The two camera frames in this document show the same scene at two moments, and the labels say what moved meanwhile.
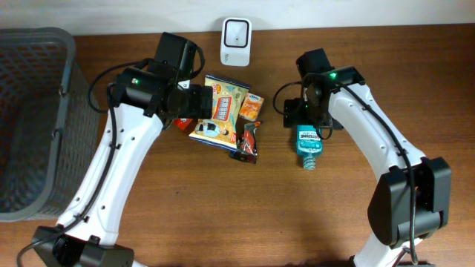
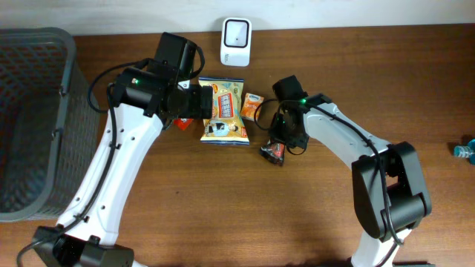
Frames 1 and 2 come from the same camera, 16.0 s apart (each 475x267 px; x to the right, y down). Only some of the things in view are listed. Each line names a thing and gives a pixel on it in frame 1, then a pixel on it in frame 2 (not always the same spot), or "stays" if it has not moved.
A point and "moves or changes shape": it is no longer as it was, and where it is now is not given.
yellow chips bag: (228, 99) moves or changes shape
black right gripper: (292, 113) to (283, 139)
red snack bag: (182, 122) stays
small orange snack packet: (251, 107) stays
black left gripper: (202, 101) stays
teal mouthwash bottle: (309, 144) to (467, 151)
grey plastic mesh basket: (49, 128) stays
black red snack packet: (246, 148) to (274, 150)
